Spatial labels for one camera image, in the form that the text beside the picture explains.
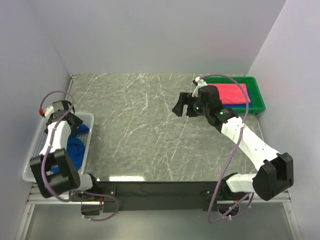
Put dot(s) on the green plastic tray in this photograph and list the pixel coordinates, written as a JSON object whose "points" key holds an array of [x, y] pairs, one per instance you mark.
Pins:
{"points": [[258, 104]]}

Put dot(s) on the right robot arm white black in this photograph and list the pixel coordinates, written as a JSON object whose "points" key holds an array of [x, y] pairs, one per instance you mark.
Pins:
{"points": [[275, 171]]}

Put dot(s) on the aluminium rail frame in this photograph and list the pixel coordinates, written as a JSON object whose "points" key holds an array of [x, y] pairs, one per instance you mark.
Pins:
{"points": [[35, 198]]}

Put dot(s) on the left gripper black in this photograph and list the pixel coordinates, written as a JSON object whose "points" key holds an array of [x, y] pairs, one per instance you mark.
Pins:
{"points": [[77, 122]]}

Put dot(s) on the blue towel in basket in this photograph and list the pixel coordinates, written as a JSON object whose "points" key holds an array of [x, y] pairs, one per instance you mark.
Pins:
{"points": [[77, 147]]}

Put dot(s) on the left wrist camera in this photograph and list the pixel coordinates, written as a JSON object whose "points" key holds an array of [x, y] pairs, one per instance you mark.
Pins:
{"points": [[47, 111]]}

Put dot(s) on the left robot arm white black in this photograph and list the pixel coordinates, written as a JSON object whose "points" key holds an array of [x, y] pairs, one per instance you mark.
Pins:
{"points": [[53, 169]]}

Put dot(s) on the white perforated plastic basket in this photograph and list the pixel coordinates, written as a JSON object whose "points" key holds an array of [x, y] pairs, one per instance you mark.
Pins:
{"points": [[40, 137]]}

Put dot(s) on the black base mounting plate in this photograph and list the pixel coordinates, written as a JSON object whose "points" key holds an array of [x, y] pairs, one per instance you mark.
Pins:
{"points": [[151, 196]]}

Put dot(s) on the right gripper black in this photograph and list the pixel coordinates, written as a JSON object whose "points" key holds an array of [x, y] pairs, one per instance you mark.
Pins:
{"points": [[185, 98]]}

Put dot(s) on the pink towel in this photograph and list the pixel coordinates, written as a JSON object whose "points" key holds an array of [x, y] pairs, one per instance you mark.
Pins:
{"points": [[230, 93]]}

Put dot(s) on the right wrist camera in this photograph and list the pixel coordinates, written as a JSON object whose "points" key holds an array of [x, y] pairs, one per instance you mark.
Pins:
{"points": [[198, 83]]}

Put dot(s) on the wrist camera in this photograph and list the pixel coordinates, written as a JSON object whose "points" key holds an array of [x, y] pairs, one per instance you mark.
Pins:
{"points": [[47, 111], [198, 83]]}

